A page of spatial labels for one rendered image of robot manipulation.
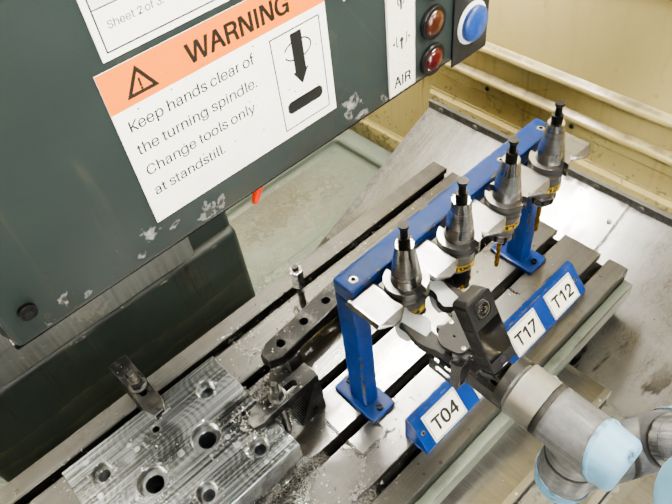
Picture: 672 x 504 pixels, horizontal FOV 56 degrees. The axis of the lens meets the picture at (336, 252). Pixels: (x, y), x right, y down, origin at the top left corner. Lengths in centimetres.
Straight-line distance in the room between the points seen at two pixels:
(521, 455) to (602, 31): 82
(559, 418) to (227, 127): 55
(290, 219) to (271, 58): 148
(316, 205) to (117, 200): 153
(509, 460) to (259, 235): 97
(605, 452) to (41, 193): 64
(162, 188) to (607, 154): 123
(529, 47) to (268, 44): 114
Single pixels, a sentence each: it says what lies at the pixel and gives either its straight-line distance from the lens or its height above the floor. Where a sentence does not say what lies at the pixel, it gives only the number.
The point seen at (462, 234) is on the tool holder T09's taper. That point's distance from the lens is 89.
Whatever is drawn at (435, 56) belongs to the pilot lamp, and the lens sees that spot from 53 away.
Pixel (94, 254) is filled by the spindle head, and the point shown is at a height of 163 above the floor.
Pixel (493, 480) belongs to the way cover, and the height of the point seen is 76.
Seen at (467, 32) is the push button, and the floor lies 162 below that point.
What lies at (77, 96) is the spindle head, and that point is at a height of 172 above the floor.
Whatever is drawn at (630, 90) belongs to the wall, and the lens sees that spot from 142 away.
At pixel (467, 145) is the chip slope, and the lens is 169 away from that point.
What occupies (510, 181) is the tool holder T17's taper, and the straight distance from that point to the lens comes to 94.
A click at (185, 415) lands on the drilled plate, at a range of 108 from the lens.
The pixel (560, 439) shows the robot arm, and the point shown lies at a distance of 81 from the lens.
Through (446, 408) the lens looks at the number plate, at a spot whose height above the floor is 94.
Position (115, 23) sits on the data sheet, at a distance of 35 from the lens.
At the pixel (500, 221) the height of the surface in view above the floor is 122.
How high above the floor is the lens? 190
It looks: 48 degrees down
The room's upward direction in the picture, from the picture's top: 8 degrees counter-clockwise
